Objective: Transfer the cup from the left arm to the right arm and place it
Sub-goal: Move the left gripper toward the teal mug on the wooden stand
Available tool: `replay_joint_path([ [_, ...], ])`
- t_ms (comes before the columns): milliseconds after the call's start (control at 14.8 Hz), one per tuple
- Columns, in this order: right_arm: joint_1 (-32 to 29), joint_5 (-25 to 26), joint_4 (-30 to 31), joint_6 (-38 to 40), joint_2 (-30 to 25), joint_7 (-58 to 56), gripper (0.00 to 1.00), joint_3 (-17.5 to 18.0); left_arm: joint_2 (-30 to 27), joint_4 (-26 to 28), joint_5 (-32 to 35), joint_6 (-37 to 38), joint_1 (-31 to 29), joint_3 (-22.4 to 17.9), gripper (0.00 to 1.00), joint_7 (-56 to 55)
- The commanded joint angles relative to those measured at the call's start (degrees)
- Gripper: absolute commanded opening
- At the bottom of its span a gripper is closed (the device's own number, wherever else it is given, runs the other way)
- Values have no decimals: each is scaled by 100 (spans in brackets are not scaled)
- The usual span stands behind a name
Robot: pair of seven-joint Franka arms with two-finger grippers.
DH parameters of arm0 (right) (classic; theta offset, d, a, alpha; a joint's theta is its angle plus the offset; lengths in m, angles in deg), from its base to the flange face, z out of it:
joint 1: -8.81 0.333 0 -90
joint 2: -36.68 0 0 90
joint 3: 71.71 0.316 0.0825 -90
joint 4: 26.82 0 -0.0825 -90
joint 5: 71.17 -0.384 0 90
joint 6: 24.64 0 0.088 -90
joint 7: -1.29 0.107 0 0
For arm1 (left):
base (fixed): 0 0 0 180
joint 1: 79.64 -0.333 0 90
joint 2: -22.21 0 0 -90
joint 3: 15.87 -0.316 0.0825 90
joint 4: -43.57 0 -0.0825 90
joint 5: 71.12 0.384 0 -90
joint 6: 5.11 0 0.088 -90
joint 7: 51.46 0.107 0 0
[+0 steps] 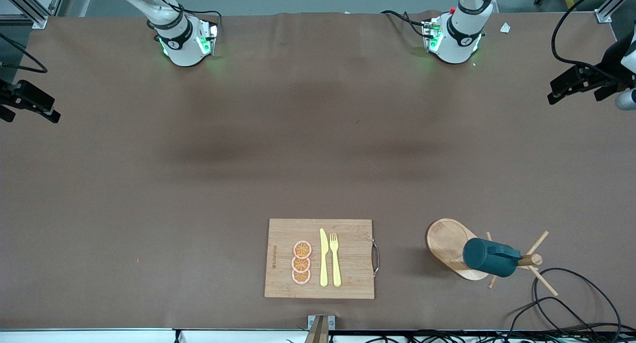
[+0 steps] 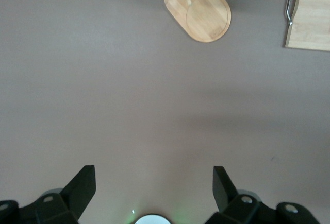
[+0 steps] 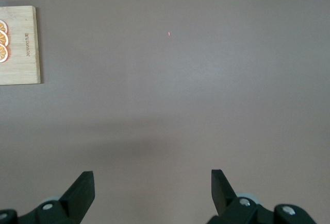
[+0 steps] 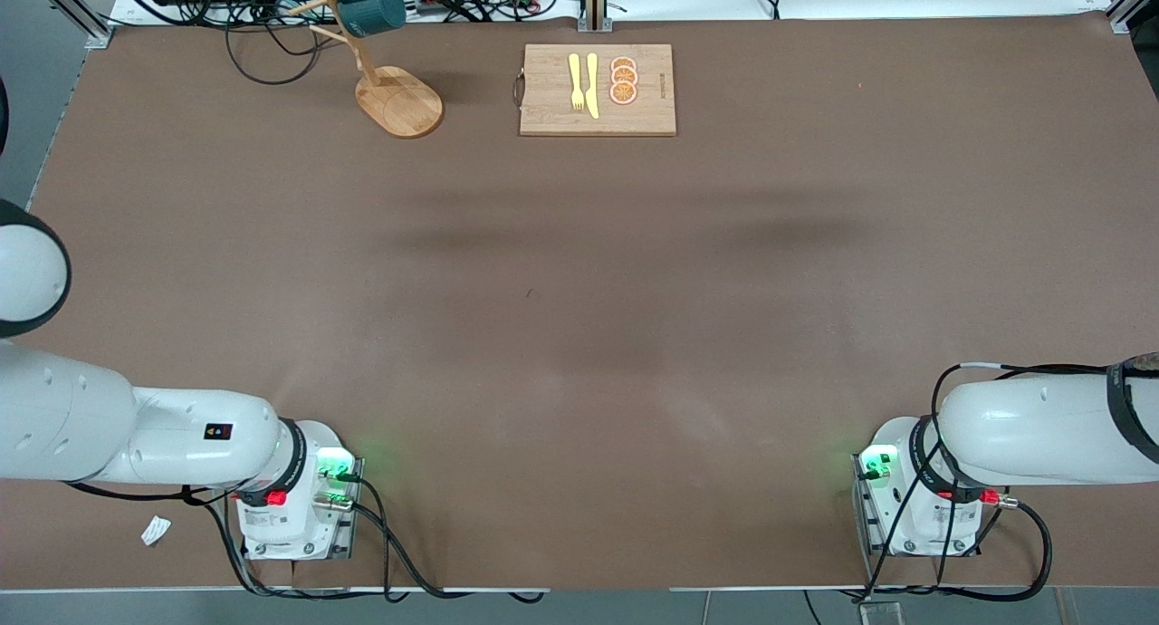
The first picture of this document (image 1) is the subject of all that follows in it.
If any teal cup yellow inside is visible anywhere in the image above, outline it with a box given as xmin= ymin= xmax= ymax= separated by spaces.
xmin=463 ymin=238 xmax=522 ymax=278

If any brown table cover sheet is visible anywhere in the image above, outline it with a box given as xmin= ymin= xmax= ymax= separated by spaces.
xmin=0 ymin=10 xmax=636 ymax=331

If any wooden mug tree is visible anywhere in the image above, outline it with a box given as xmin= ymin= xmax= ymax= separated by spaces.
xmin=426 ymin=218 xmax=558 ymax=297

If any bamboo cutting board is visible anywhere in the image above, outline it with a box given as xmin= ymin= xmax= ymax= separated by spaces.
xmin=264 ymin=218 xmax=381 ymax=300

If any yellow plastic fork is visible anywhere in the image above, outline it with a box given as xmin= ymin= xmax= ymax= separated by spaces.
xmin=330 ymin=233 xmax=342 ymax=288

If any yellow plastic knife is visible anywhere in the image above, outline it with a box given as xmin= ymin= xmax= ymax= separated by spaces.
xmin=319 ymin=228 xmax=329 ymax=287

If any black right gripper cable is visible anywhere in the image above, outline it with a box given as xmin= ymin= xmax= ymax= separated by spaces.
xmin=0 ymin=32 xmax=48 ymax=74

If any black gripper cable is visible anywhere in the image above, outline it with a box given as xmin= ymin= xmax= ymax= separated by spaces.
xmin=0 ymin=32 xmax=48 ymax=74
xmin=551 ymin=0 xmax=619 ymax=81

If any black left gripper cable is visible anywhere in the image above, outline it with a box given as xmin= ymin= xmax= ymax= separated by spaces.
xmin=551 ymin=0 xmax=619 ymax=81

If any aluminium frame post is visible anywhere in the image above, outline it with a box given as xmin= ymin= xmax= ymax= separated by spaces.
xmin=0 ymin=0 xmax=68 ymax=29
xmin=595 ymin=0 xmax=636 ymax=24

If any black left arm base cable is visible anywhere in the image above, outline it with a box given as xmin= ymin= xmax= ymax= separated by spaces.
xmin=381 ymin=9 xmax=429 ymax=38

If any black arm base cable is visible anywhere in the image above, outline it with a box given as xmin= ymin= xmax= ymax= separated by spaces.
xmin=148 ymin=0 xmax=223 ymax=31
xmin=381 ymin=9 xmax=429 ymax=38

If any black right arm base cable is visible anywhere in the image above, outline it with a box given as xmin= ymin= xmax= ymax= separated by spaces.
xmin=148 ymin=0 xmax=223 ymax=31

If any black looped floor cable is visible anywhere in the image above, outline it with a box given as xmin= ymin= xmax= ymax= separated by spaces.
xmin=533 ymin=267 xmax=623 ymax=343
xmin=506 ymin=297 xmax=604 ymax=343

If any silver table edge rail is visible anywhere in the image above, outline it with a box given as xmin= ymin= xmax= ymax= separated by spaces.
xmin=0 ymin=327 xmax=636 ymax=343

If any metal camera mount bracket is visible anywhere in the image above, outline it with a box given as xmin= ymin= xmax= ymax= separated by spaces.
xmin=304 ymin=315 xmax=336 ymax=343

